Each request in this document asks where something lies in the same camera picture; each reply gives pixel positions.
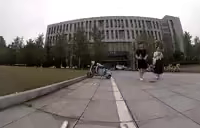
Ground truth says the robot's own part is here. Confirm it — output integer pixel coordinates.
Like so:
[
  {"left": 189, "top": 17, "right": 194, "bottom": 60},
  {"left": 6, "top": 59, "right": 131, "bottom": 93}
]
[
  {"left": 119, "top": 123, "right": 130, "bottom": 128},
  {"left": 59, "top": 120, "right": 70, "bottom": 128}
]

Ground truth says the white car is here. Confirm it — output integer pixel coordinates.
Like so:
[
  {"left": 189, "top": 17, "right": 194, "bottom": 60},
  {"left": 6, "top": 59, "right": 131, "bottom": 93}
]
[{"left": 114, "top": 64, "right": 128, "bottom": 71}]

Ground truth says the parked pale scooter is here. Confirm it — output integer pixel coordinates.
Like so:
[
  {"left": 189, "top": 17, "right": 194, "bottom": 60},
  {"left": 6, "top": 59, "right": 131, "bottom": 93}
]
[{"left": 86, "top": 60, "right": 113, "bottom": 80}]

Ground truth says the grey stone kerb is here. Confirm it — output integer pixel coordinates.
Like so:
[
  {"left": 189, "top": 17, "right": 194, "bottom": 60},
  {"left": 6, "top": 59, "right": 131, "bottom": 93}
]
[{"left": 0, "top": 74, "right": 88, "bottom": 115}]

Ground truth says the row of parked bicycles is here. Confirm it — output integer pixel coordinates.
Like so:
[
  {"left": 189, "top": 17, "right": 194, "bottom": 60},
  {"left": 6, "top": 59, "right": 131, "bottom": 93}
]
[{"left": 163, "top": 63, "right": 182, "bottom": 73}]

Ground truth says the large grey multi-storey building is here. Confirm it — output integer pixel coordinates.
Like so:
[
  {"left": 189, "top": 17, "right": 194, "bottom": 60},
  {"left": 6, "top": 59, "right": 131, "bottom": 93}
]
[{"left": 44, "top": 14, "right": 185, "bottom": 68}]

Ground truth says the row of trees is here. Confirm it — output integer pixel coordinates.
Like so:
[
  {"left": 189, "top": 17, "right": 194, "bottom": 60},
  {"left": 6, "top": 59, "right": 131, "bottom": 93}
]
[{"left": 0, "top": 29, "right": 200, "bottom": 70}]

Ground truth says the grass lawn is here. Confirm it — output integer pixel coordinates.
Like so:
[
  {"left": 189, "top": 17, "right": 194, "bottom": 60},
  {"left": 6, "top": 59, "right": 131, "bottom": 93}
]
[{"left": 0, "top": 64, "right": 89, "bottom": 99}]

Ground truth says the person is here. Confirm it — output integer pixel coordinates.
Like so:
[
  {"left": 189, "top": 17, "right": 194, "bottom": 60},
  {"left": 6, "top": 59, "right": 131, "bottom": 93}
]
[
  {"left": 151, "top": 46, "right": 165, "bottom": 81},
  {"left": 134, "top": 42, "right": 150, "bottom": 82}
]

